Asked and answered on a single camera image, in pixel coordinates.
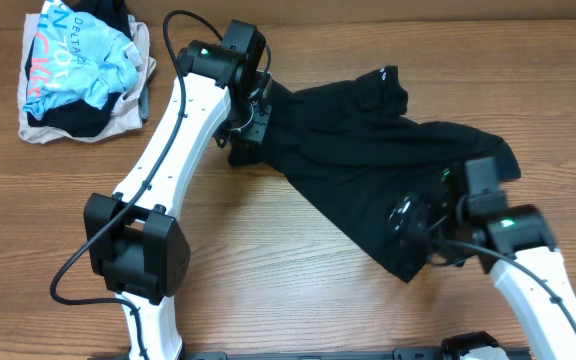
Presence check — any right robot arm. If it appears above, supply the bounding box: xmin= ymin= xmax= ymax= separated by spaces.
xmin=403 ymin=157 xmax=576 ymax=359

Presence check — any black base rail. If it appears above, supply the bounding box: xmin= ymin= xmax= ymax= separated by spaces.
xmin=87 ymin=330 xmax=532 ymax=360

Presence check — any black t-shirt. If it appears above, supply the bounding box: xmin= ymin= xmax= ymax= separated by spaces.
xmin=228 ymin=65 xmax=521 ymax=283

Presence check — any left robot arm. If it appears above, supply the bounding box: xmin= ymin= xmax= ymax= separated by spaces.
xmin=84 ymin=20 xmax=271 ymax=359

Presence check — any beige garment in pile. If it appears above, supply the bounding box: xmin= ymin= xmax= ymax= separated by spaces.
xmin=17 ymin=14 xmax=157 ymax=144

